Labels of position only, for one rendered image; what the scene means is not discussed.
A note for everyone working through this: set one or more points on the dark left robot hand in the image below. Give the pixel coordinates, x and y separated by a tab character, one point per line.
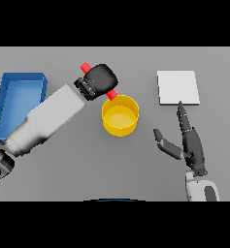
100	79

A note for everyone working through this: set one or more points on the dark right robot hand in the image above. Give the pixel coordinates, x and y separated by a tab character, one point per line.
192	145

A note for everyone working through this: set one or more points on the red beaker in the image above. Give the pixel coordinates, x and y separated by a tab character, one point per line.
112	94

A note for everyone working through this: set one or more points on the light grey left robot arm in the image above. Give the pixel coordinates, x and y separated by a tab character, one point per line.
45	119

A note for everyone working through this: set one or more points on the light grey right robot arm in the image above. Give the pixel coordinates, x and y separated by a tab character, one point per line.
200	190

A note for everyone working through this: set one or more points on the yellow bowl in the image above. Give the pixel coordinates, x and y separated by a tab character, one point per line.
120	117

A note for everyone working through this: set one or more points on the pale square measuring scale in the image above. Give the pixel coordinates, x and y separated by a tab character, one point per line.
178	87

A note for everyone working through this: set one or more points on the blue tray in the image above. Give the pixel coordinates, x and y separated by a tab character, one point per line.
17	100

